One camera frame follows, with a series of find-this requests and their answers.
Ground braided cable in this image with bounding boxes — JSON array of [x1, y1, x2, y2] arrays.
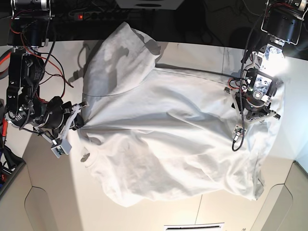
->
[[18, 40, 57, 130], [231, 12, 265, 152]]

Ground black power strip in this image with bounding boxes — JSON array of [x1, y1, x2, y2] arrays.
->
[[68, 11, 129, 21]]

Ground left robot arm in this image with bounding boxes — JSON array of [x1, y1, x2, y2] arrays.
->
[[225, 0, 308, 132]]

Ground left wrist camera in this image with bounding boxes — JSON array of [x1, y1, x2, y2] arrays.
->
[[233, 125, 245, 138]]

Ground white t-shirt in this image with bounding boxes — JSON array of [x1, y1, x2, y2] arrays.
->
[[78, 23, 281, 207]]

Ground orange grey pliers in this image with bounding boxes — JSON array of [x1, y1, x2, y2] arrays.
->
[[0, 49, 12, 79]]

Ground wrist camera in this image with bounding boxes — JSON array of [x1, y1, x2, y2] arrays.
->
[[233, 125, 245, 138], [51, 139, 72, 158]]

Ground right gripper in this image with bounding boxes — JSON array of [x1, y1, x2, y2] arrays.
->
[[32, 96, 89, 141]]

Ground grey box at top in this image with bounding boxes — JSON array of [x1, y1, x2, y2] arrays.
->
[[116, 0, 184, 10]]

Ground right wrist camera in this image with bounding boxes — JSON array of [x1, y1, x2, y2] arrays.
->
[[51, 139, 72, 158]]

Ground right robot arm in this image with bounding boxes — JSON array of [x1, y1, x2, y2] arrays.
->
[[0, 0, 87, 147]]

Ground left braided cable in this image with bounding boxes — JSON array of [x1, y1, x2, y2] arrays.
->
[[18, 40, 57, 130]]

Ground right braided cable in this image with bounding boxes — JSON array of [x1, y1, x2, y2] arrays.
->
[[231, 12, 265, 152]]

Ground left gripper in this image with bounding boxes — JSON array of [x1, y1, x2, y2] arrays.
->
[[224, 87, 281, 128]]

